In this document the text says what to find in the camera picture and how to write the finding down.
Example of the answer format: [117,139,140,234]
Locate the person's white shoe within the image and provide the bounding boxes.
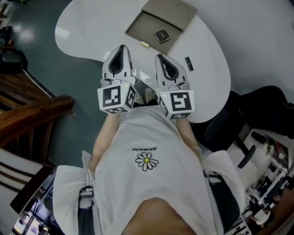
[134,91,144,106]
[143,88,157,104]

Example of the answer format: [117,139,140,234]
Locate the person's right forearm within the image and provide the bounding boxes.
[176,119,203,161]

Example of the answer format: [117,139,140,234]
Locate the black lipstick tube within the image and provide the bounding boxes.
[185,56,195,72]

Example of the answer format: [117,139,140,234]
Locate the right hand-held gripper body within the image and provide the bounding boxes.
[158,81,195,120]

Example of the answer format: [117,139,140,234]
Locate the white curved table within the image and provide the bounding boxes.
[55,0,232,123]

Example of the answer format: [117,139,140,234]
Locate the tan gift box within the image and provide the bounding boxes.
[125,0,198,56]

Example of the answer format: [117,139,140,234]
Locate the wooden staircase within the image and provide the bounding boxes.
[0,68,76,214]

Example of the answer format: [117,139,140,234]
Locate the small black compact case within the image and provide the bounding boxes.
[153,29,171,44]

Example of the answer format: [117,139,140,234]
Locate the black office chair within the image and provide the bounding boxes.
[203,85,294,169]

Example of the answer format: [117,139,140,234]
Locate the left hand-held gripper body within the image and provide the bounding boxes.
[97,78,138,115]

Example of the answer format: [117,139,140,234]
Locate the black harness strap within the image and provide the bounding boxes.
[77,185,95,235]
[204,172,239,230]

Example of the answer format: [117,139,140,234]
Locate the person's left forearm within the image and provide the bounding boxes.
[93,113,122,170]

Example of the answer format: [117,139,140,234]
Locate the grey shelf unit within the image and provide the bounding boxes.
[241,128,294,235]

